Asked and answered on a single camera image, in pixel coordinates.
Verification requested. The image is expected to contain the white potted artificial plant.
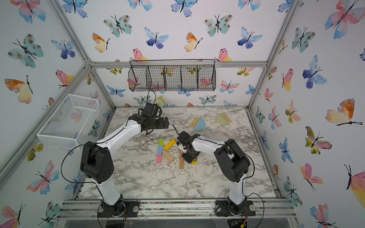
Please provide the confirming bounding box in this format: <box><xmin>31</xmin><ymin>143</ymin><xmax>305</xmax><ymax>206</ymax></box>
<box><xmin>155</xmin><ymin>96</ymin><xmax>165</xmax><ymax>108</ymax></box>

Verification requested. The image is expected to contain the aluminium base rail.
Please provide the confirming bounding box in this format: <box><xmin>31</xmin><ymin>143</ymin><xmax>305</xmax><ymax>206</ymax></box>
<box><xmin>58</xmin><ymin>198</ymin><xmax>296</xmax><ymax>220</ymax></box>

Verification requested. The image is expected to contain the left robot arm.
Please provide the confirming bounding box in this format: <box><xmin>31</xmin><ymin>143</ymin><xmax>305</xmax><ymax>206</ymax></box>
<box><xmin>80</xmin><ymin>103</ymin><xmax>169</xmax><ymax>217</ymax></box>

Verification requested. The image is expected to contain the natural wood block bottom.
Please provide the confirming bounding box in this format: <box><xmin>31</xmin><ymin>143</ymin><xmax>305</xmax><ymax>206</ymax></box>
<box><xmin>179</xmin><ymin>157</ymin><xmax>184</xmax><ymax>170</ymax></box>

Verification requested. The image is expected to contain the pink block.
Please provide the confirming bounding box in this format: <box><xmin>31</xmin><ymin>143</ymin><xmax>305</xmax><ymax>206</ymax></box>
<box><xmin>156</xmin><ymin>154</ymin><xmax>163</xmax><ymax>164</ymax></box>

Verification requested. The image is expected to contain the black wire wall basket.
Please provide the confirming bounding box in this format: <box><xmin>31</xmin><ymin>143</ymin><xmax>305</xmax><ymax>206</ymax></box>
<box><xmin>127</xmin><ymin>59</ymin><xmax>216</xmax><ymax>92</ymax></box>

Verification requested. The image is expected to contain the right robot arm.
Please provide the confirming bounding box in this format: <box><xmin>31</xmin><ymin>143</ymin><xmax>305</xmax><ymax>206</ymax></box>
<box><xmin>177</xmin><ymin>131</ymin><xmax>256</xmax><ymax>217</ymax></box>

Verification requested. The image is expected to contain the white mesh wall basket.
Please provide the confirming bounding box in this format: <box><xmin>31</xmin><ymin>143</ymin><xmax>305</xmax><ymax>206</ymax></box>
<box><xmin>37</xmin><ymin>94</ymin><xmax>99</xmax><ymax>150</ymax></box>

